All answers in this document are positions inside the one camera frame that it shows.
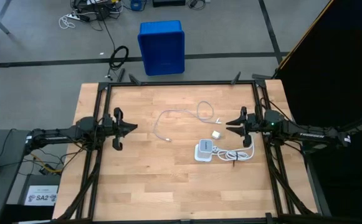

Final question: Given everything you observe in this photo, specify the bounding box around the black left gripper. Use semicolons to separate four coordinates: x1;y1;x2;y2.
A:
101;107;138;152

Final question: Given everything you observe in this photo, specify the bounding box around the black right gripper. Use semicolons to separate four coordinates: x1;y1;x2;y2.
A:
225;106;264;149

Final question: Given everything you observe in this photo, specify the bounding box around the white power cord with plug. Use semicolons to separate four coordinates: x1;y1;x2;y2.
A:
212;135;255;167

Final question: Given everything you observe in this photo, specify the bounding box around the white power strip tower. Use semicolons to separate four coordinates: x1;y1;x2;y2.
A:
194;138;214;162

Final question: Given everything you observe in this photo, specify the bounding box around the blue plastic bin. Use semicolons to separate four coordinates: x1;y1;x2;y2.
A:
137;20;186;77

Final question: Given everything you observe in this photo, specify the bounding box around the black computer case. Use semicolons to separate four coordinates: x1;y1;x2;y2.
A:
7;174;62;224

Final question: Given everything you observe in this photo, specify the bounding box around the white SA2 label sign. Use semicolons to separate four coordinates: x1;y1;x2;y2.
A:
24;185;59;207

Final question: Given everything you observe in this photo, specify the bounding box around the black curtain with yellow edge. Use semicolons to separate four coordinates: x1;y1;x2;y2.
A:
275;0;362;224

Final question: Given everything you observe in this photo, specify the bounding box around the white floor power strip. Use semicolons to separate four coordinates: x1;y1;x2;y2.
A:
58;12;90;30

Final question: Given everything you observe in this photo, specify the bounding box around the black flat box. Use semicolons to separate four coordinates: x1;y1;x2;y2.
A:
152;0;186;7

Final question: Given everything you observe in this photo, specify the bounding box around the grey desk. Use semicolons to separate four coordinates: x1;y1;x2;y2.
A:
0;129;34;224

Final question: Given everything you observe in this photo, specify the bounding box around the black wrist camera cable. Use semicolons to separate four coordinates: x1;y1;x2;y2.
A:
260;97;291;123

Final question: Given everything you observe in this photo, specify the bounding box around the black coiled cable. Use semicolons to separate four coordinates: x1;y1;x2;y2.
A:
107;45;130;80

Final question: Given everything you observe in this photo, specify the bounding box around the black aluminium table frame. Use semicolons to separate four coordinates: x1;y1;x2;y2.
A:
55;72;322;224

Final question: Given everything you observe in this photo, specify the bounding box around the yellow cable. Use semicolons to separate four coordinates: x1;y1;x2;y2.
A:
30;154;64;175

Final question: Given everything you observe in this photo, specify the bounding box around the black electronics cable clutter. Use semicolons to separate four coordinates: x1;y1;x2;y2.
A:
71;0;124;21

